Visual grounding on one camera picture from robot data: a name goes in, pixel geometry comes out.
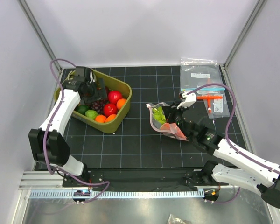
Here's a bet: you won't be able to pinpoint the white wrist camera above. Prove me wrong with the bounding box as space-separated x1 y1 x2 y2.
177 91 197 109
75 66 94 83

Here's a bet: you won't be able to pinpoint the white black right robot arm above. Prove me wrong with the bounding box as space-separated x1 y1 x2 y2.
162 104 280 209

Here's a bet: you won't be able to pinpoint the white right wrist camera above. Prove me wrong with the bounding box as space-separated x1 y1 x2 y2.
177 91 197 109

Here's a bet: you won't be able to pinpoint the aluminium slotted rail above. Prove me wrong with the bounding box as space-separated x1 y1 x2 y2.
29 189 204 200

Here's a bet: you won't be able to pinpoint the toy watermelon slice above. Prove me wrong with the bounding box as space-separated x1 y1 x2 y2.
160 123 187 140

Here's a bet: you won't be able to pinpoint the clear bag blue zipper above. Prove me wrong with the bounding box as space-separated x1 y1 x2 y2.
180 64 223 91

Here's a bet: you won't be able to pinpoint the green celery stalk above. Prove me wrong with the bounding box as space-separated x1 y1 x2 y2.
153 106 166 125

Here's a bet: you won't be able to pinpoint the crumpled clear plastic bag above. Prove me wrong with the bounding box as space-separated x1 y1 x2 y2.
167 214 192 224

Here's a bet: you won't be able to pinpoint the red toy apple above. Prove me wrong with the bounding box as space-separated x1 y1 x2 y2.
103 103 118 117
108 91 123 104

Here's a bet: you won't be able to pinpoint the green toy lime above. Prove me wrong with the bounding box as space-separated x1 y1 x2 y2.
76 105 89 115

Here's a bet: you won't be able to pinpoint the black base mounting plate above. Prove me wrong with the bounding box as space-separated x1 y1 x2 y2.
62 167 229 190

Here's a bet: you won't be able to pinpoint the clear polka-dot pink zip bag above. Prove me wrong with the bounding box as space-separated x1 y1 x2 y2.
146 102 187 140

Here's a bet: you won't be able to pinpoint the orange toy fruit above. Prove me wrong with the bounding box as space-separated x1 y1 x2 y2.
116 98 126 111
95 114 107 123
105 114 116 123

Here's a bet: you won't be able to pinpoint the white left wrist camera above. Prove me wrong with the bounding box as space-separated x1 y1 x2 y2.
75 66 94 83

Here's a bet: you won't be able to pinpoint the light green custard apple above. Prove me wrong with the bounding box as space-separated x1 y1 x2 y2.
85 110 98 120

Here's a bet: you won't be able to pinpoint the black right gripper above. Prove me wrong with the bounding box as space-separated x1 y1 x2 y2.
162 100 192 140

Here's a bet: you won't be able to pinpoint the black grid cutting mat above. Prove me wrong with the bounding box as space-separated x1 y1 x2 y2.
35 65 245 169

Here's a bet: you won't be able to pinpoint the olive green plastic bin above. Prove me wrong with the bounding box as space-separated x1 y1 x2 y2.
54 68 133 134

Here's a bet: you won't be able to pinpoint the clear bag orange zipper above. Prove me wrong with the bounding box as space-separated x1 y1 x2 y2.
196 93 230 119

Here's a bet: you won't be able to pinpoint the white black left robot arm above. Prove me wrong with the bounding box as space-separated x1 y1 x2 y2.
28 77 106 187

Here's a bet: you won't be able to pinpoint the purple toy grapes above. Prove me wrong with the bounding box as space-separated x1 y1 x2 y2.
90 99 109 114

